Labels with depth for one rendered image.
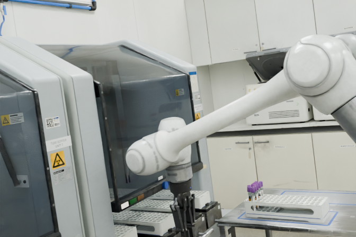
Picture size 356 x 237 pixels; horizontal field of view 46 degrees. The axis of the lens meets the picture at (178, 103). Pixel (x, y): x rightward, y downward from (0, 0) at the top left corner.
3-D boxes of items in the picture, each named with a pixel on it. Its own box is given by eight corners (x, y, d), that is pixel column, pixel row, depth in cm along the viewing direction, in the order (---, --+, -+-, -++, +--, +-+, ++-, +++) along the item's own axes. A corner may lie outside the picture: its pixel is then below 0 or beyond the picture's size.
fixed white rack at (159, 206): (125, 219, 183) (123, 206, 183) (139, 212, 192) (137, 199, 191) (183, 224, 167) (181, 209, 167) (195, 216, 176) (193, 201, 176)
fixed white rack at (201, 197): (145, 208, 196) (144, 195, 196) (158, 201, 205) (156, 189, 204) (201, 211, 180) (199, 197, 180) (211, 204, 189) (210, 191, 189)
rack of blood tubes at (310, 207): (245, 217, 162) (243, 201, 161) (255, 208, 170) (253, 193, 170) (323, 222, 145) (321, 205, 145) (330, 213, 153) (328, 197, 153)
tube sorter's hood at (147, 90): (21, 206, 168) (-4, 48, 164) (117, 169, 219) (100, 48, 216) (119, 212, 140) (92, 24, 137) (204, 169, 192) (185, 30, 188)
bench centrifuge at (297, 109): (245, 126, 370) (236, 54, 366) (270, 116, 421) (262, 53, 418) (308, 122, 339) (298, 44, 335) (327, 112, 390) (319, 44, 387)
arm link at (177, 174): (158, 166, 139) (161, 184, 139) (181, 166, 134) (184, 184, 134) (173, 160, 146) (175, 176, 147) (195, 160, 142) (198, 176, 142)
